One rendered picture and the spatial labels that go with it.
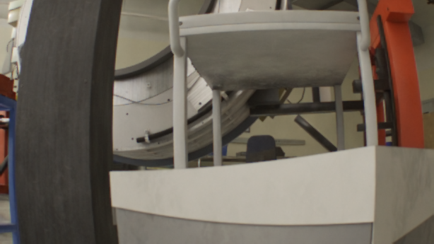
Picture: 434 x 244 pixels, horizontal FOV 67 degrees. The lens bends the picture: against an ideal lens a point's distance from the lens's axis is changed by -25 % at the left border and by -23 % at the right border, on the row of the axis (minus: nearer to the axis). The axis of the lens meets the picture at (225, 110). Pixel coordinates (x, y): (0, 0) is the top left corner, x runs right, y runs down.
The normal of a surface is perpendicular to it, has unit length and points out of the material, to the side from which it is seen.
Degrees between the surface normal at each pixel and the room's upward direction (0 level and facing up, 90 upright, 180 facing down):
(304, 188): 90
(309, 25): 90
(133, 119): 90
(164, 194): 90
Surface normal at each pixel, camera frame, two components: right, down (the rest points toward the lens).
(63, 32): 0.02, -0.19
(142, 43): 0.53, -0.18
